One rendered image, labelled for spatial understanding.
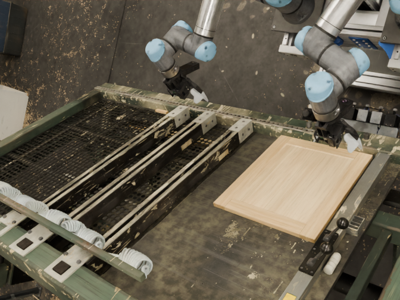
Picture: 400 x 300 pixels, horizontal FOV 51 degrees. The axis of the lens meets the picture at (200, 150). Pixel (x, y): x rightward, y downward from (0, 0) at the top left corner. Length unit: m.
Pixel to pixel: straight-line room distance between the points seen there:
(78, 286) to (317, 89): 0.94
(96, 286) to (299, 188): 0.86
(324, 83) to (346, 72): 0.08
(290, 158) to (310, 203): 0.32
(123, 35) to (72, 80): 0.84
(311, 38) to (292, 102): 1.80
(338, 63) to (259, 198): 0.69
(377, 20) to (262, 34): 1.46
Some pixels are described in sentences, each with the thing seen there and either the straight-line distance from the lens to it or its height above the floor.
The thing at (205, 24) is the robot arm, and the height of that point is 1.59.
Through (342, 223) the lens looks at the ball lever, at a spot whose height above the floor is 1.45.
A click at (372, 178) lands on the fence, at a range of 1.77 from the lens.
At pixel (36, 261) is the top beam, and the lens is 1.62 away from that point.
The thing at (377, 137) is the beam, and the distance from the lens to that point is 2.00.
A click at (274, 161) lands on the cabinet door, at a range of 1.91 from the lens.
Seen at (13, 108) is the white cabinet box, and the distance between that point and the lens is 5.35.
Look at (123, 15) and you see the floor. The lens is 4.34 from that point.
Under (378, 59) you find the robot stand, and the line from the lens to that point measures 2.72.
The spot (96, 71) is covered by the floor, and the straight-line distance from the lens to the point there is 4.47.
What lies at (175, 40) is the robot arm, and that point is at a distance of 1.63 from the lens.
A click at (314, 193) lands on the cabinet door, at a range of 1.72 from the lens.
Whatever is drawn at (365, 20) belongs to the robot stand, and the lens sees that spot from 2.00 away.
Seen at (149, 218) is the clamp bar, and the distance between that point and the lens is 1.70.
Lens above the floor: 2.77
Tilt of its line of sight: 54 degrees down
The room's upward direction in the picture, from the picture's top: 85 degrees counter-clockwise
